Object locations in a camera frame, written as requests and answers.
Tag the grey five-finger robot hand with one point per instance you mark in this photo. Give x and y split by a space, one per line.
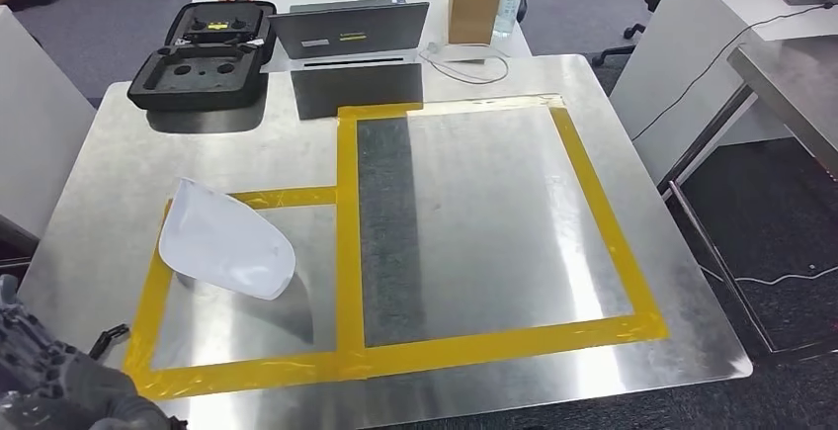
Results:
46 368

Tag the white plastic mirror cover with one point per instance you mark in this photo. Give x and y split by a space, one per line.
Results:
222 243

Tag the steel workbench table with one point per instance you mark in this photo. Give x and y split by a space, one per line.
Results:
491 217
792 80

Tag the black plastic strip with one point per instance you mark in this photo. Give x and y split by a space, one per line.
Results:
114 336

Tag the white desk side panel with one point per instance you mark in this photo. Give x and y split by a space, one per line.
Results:
39 99

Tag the small yellow tape rectangle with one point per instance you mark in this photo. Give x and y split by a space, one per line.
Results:
294 196

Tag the black foam-lined case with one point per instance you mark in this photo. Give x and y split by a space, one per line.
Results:
196 80

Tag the brown cardboard box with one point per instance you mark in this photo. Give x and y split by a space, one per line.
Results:
474 1

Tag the large yellow tape rectangle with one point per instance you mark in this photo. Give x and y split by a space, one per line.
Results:
605 217

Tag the white office desk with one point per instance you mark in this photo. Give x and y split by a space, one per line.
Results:
681 54

